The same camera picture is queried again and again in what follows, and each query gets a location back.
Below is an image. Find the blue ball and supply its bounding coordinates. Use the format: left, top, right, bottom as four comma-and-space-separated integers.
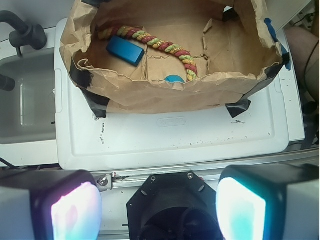
164, 75, 185, 84

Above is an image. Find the brown paper bag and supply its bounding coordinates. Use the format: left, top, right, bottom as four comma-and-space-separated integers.
59, 0, 290, 117

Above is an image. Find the white sink basin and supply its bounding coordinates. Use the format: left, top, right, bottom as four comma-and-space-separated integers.
0, 48, 56, 145

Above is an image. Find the blue rectangular block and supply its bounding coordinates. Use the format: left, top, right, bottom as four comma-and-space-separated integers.
106, 36, 145, 67

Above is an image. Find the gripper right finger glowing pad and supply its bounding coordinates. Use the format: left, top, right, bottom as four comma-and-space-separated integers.
216, 163, 320, 240

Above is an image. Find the aluminium rail with bracket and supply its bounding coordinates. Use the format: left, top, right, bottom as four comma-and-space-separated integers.
92, 147, 320, 192

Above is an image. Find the multicolour twisted rope toy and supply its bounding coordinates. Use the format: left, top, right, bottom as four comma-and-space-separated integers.
98, 25, 198, 83

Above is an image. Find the white plastic lid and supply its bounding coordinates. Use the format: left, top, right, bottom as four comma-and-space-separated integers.
54, 19, 305, 171

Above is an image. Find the black faucet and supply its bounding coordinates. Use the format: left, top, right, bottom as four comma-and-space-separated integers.
0, 10, 47, 58

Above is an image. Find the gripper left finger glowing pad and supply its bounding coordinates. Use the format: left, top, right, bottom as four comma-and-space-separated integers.
0, 170, 102, 240

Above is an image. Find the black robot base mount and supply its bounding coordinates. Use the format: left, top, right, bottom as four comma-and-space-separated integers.
126, 171, 224, 240

